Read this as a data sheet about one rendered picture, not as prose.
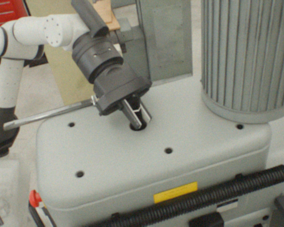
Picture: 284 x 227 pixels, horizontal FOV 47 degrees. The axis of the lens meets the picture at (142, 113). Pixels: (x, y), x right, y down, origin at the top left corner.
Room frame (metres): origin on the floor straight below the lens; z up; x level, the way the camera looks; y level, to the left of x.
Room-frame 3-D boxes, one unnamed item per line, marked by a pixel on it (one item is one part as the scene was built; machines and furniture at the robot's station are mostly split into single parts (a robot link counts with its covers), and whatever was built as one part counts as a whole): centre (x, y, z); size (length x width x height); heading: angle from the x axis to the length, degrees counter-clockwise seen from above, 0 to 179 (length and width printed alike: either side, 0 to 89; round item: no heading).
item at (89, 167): (0.50, 0.00, 1.81); 0.47 x 0.26 x 0.16; 100
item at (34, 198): (0.46, 0.26, 1.76); 0.04 x 0.03 x 0.04; 10
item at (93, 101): (0.58, 0.19, 1.89); 0.24 x 0.04 x 0.01; 102
